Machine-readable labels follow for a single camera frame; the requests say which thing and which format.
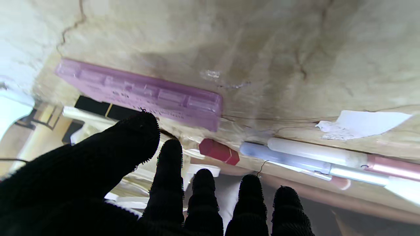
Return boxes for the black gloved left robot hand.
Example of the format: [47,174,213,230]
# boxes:
[0,111,315,236]

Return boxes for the cream white cosmetics bag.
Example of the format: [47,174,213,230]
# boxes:
[62,106,221,213]

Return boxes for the black lipstick tube gold band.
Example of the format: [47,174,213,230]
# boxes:
[74,96,148,121]

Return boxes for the pink translucent palette case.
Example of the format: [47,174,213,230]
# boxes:
[55,58,223,132]

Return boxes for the red lipstick tube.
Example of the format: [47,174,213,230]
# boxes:
[199,138,240,166]

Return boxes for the pink ferrule makeup brush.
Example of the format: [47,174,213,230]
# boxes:
[267,137,420,181]

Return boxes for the large torn white paper scrap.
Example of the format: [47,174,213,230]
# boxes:
[316,110,412,141]

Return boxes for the brown leather sofa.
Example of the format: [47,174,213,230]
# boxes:
[295,197,420,236]

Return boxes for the blue handled makeup brush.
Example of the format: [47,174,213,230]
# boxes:
[240,142,420,205]

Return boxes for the small white handled makeup brush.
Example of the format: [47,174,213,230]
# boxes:
[272,162,351,191]

